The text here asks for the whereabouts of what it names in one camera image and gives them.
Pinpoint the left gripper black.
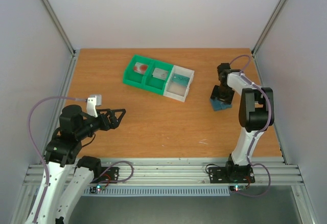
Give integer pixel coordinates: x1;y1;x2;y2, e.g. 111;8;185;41
77;108;127;139

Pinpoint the teal leather card holder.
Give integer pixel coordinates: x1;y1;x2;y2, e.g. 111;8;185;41
210;99;232;111

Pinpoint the white translucent bin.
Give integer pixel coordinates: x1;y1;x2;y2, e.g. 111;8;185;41
163;65;195;102

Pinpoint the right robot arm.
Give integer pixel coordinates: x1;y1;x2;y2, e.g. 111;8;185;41
209;63;274;183

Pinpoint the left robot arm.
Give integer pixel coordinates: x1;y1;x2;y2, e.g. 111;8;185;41
25;105;126;223

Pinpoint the teal VIP card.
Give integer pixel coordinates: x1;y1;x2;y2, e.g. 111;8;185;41
172;73;190;87

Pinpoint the card with red circles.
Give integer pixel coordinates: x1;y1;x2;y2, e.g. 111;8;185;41
133;62;148;75

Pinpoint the grey card in bin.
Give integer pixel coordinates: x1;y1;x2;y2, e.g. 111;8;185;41
152;68;168;80

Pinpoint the green bin middle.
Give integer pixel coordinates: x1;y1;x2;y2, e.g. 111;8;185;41
142;59;173;95

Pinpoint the green bin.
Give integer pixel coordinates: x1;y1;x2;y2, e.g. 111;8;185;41
142;59;173;95
123;55;154;88

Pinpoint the green bin left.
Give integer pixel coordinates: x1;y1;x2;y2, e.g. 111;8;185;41
123;55;154;88

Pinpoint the left status board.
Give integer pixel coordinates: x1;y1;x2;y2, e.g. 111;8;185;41
89;185;106;194

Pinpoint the status board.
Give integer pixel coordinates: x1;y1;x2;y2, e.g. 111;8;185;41
89;185;106;194
229;185;247;192

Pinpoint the right status board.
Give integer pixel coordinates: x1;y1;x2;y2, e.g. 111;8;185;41
229;185;247;192

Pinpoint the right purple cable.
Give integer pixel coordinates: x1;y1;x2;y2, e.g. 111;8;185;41
229;54;272;197

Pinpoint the purple cable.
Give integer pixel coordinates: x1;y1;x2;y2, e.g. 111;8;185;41
229;54;272;197
27;96;90;223

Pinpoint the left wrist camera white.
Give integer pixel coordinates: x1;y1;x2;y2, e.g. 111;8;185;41
86;94;102;118

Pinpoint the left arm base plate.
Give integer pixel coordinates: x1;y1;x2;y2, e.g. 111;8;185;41
93;167;119;184

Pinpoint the left aluminium frame post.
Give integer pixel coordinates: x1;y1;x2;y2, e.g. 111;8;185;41
28;0;77;56

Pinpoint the aluminium frame post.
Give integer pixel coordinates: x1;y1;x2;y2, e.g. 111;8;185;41
250;0;300;56
28;0;77;56

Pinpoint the grey slotted cable duct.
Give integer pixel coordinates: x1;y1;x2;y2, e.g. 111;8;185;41
81;186;230;197

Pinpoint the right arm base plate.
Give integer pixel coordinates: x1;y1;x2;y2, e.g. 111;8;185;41
205;164;255;184

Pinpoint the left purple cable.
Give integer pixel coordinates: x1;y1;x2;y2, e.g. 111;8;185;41
27;96;90;223

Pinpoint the aluminium rail front frame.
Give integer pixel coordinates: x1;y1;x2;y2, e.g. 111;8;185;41
22;157;305;186

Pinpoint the right aluminium frame post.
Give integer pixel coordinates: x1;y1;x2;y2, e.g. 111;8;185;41
250;0;300;56

